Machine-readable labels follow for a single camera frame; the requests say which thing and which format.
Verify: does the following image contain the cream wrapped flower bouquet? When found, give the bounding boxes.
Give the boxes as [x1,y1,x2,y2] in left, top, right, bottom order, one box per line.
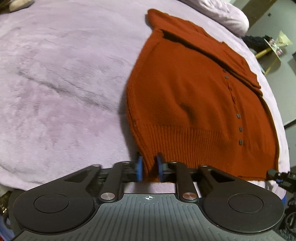
[275,31,293,48]

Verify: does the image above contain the rust red knit sweater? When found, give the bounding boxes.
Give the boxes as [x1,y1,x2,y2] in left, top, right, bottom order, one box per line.
[126,9,280,181]

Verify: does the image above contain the lilac bed sheet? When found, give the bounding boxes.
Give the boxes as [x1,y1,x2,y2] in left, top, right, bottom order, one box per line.
[1,1,290,190]

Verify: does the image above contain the black clothes pile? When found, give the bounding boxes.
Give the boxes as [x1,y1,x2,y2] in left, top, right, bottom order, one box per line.
[241,35,272,53]

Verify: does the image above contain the round yellow-legged side table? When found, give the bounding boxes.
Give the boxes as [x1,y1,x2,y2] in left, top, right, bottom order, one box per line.
[255,39,281,76]

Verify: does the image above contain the lilac rolled duvet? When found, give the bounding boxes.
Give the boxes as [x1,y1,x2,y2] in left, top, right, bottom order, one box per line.
[181,0,249,37]

